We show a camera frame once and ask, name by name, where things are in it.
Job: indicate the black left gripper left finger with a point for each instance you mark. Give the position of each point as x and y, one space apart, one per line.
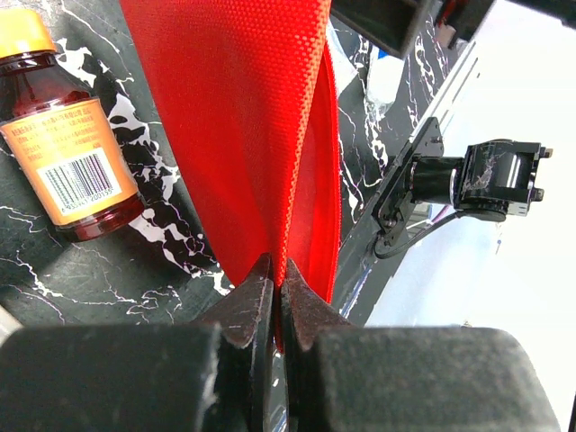
210 374

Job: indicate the brown medicine bottle orange cap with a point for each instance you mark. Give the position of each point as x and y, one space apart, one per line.
58 132

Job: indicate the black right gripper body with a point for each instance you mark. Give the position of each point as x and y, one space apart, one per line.
393 25

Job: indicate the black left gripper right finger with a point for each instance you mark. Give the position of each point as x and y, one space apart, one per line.
341 377

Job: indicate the red first aid pouch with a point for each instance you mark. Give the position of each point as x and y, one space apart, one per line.
246 94

